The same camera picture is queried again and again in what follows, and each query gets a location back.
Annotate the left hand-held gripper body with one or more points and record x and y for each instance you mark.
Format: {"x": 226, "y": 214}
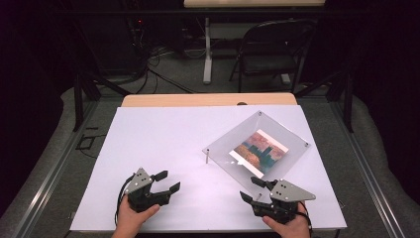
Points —
{"x": 142, "y": 195}

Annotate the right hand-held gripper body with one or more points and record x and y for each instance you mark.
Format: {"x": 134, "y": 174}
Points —
{"x": 284, "y": 205}

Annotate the clear acrylic picture frame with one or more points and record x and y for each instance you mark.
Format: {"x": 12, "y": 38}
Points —
{"x": 231, "y": 145}

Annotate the metal frame pin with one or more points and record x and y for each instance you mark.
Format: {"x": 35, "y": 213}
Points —
{"x": 207, "y": 157}

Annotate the person's right hand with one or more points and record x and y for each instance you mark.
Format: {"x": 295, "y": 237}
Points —
{"x": 292, "y": 228}

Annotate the person's left hand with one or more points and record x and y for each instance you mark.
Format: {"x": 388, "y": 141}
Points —
{"x": 130, "y": 221}

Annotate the colourful picture card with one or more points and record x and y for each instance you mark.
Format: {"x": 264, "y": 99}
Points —
{"x": 261, "y": 152}

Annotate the wooden table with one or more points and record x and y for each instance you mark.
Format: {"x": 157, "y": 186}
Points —
{"x": 198, "y": 99}

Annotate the black metal stand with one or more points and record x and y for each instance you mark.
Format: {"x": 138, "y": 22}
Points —
{"x": 79, "y": 99}
{"x": 346, "y": 99}

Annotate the white desk leg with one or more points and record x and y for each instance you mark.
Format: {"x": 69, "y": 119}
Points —
{"x": 207, "y": 56}

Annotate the black folding chair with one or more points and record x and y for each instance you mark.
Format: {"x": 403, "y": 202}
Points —
{"x": 274, "y": 49}

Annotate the dark equipment with red light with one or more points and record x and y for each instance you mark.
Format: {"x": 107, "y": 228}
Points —
{"x": 138, "y": 36}

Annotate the white desk top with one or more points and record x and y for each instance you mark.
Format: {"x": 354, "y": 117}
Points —
{"x": 254, "y": 3}

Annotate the aluminium floor rail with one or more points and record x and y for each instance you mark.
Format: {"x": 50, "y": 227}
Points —
{"x": 369, "y": 172}
{"x": 49, "y": 172}

